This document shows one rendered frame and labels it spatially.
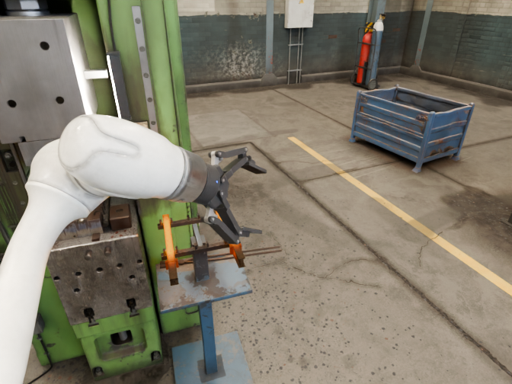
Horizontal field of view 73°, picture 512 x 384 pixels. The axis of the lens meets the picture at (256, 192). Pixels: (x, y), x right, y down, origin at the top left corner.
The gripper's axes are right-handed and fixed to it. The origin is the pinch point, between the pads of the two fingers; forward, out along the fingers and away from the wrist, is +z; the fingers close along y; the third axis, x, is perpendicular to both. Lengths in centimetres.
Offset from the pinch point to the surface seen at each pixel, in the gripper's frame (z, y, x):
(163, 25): 13, -74, -61
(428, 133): 344, -140, -16
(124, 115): 16, -41, -81
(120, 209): 32, -4, -98
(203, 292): 55, 29, -62
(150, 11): 8, -76, -62
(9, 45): -27, -48, -83
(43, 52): -19, -49, -78
